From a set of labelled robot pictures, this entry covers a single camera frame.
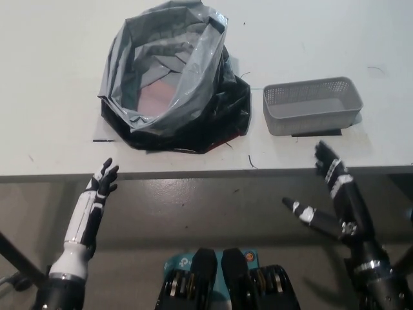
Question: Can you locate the black tape patch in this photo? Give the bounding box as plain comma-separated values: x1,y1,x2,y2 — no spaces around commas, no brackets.
290,128,343,138

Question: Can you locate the grey perforated rectangular basket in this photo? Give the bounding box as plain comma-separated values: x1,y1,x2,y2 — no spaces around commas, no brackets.
262,76,365,136

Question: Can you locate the robot left black body block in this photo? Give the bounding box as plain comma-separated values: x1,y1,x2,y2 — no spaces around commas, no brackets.
156,247,217,310

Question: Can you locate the pink sheet inside bag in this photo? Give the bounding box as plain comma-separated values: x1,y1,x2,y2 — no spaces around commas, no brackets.
137,81,177,114

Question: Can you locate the teal box on robot body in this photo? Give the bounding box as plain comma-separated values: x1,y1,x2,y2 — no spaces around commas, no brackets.
161,247,259,295

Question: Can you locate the grey black plastic bag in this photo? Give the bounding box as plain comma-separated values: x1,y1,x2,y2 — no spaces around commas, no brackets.
97,0,252,155

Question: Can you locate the black table leg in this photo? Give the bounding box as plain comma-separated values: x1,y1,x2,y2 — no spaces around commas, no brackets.
0,231,46,285

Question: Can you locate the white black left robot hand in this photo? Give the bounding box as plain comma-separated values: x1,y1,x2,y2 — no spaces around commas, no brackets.
48,157,120,282

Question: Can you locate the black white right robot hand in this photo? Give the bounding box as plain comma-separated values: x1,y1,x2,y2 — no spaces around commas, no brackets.
281,139,393,275

